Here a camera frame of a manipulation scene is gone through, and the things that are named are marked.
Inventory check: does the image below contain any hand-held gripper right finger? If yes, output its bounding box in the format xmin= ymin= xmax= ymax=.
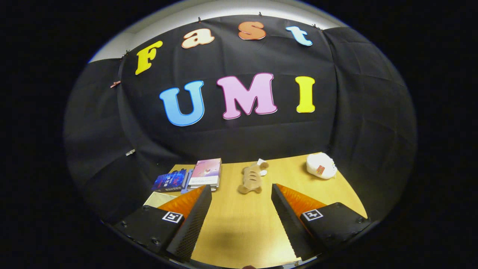
xmin=271 ymin=183 xmax=373 ymax=262

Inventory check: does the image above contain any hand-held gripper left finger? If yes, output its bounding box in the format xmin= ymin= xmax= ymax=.
xmin=112 ymin=184 xmax=213 ymax=263

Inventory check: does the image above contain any pale green storage box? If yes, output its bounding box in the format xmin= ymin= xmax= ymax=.
xmin=143 ymin=191 xmax=178 ymax=209

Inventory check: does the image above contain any light blue book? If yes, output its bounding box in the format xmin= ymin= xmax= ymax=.
xmin=181 ymin=168 xmax=195 ymax=195

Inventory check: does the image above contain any white thin book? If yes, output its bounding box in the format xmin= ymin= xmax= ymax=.
xmin=186 ymin=183 xmax=220 ymax=192

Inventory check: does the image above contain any dark blue book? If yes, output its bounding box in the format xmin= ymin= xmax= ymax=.
xmin=151 ymin=168 xmax=187 ymax=193

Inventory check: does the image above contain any pink cover book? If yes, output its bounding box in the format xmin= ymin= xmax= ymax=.
xmin=187 ymin=158 xmax=223 ymax=188

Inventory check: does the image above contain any brown plush toy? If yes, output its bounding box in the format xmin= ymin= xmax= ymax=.
xmin=238 ymin=158 xmax=270 ymax=195

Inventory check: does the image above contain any white plush toy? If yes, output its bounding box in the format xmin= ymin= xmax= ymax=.
xmin=306 ymin=152 xmax=338 ymax=180

